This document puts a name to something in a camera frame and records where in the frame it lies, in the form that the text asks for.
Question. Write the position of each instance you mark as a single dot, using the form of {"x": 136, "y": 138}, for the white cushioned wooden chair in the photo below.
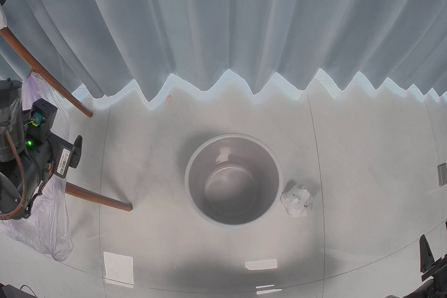
{"x": 104, "y": 200}

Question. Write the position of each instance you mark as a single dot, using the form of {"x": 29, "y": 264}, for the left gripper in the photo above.
{"x": 52, "y": 157}

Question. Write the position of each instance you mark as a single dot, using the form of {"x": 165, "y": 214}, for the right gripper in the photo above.
{"x": 438, "y": 268}

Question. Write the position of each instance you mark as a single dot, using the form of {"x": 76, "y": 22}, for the purple plastic bag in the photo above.
{"x": 45, "y": 219}

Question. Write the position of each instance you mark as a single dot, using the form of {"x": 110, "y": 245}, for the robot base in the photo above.
{"x": 7, "y": 293}

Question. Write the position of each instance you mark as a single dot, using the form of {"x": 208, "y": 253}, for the white paper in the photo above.
{"x": 296, "y": 200}

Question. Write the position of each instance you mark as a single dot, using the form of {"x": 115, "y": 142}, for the pale blue curtain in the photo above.
{"x": 223, "y": 10}

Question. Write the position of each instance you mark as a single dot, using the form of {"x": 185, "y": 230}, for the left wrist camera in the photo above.
{"x": 43, "y": 111}

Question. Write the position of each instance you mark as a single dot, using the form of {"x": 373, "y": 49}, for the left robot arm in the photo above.
{"x": 10, "y": 115}

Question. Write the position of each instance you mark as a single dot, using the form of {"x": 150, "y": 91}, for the white trash bin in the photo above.
{"x": 230, "y": 185}

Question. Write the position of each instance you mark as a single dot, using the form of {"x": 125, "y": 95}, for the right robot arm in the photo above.
{"x": 433, "y": 291}

